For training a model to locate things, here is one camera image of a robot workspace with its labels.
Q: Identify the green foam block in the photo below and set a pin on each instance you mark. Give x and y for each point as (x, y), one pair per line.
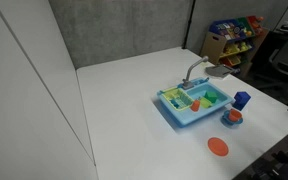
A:
(211, 96)

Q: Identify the yellow-green block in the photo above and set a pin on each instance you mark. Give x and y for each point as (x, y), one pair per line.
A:
(204, 103)

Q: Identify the dark blue foam block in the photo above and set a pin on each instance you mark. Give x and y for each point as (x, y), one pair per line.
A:
(238, 106)

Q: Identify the yellow-green dish rack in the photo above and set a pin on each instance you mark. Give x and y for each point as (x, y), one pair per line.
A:
(166, 96)

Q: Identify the grey toy faucet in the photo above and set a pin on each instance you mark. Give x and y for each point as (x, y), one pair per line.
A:
(191, 68)

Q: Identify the light blue toy sink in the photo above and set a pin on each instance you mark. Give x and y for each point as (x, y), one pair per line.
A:
(187, 120)

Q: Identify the orange toy carrot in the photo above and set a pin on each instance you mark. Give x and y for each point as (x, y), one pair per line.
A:
(195, 106)

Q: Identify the grey flat device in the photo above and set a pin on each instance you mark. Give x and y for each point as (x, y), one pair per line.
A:
(219, 70)

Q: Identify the toy storage shelf with bins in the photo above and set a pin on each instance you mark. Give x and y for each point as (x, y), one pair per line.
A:
(214, 45)

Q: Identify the blue toy saucer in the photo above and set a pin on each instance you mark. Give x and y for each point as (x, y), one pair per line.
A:
(227, 120)

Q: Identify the orange toy plate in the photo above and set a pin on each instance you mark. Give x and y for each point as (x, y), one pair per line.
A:
(218, 146)

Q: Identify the orange toy cup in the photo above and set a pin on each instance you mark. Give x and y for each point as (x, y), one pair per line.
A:
(235, 115)

